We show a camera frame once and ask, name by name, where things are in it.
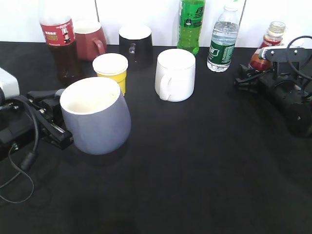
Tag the white ceramic mug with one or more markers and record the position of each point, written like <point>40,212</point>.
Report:
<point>175,75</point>

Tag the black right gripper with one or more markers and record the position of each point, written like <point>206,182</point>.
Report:
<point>289,98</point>

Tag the dark red ceramic mug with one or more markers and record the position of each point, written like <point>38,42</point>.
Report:
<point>90,38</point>

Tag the black ceramic mug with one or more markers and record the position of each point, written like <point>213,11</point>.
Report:
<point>135,43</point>

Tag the grey ceramic mug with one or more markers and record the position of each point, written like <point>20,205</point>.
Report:
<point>96,113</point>

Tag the yellow paper cup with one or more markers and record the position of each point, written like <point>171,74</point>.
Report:
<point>114,66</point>

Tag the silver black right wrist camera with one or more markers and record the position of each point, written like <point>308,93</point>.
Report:
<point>295,57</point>

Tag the orange coffee drink bottle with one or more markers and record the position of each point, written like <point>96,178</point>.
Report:
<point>273,37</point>

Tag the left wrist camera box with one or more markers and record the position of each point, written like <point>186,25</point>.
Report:
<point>9,86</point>

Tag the green sprite bottle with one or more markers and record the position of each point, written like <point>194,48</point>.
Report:
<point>191,13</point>

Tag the clear water bottle green label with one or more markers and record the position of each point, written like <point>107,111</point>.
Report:
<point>223,38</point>

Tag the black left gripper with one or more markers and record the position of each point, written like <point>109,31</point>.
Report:
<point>19,125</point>

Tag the cola bottle red label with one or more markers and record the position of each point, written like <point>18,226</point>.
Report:
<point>58,30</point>

